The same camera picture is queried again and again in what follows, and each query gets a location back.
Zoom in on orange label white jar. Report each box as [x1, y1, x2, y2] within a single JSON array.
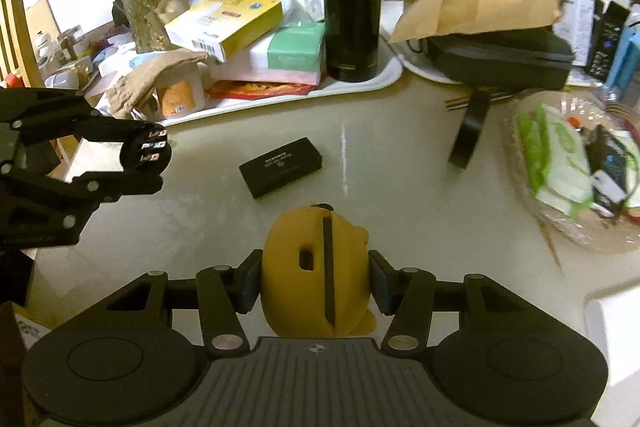
[[155, 74, 207, 120]]

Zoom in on black cylindrical plug adapter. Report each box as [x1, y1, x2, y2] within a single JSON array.
[[120, 124, 173, 171]]

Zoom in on yellow silicone case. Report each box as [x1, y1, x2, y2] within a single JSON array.
[[260, 203, 377, 338]]

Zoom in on wooden chair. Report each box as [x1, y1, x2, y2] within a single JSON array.
[[0, 0, 46, 90]]

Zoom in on blue carton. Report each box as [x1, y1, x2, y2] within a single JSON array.
[[607, 24, 640, 100]]

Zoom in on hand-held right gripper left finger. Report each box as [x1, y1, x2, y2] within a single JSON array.
[[102, 249, 263, 353]]

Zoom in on yellow white carton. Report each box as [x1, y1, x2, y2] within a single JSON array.
[[164, 0, 283, 62]]

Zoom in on wicker basket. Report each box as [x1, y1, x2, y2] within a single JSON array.
[[501, 89, 640, 255]]

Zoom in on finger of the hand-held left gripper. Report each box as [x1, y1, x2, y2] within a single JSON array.
[[0, 162, 165, 233], [0, 88, 167, 145]]

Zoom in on green tissue pack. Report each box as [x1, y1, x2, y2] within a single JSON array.
[[210, 21, 328, 86]]

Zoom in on red printed packet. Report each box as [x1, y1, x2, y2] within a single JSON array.
[[206, 79, 316, 100]]

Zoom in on black zip case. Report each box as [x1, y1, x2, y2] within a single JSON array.
[[425, 27, 576, 90]]

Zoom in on brown paper envelope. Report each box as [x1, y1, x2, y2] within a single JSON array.
[[389, 0, 566, 44]]

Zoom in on black tape roll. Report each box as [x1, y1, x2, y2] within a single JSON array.
[[447, 88, 491, 169]]

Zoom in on white small box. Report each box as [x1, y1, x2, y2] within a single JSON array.
[[584, 274, 640, 408]]

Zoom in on black carton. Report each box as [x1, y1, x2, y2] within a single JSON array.
[[587, 0, 633, 82]]

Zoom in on green white sachets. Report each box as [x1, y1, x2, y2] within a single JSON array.
[[517, 104, 596, 218]]

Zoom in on small black box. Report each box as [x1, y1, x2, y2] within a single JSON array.
[[238, 137, 325, 199]]

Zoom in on small open cardboard carton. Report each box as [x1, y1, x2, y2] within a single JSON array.
[[152, 0, 201, 32]]

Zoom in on white tray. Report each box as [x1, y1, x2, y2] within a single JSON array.
[[95, 32, 405, 128]]

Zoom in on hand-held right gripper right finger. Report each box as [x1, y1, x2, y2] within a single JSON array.
[[367, 249, 531, 354]]

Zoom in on black packet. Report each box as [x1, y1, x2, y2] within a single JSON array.
[[582, 124, 640, 212]]

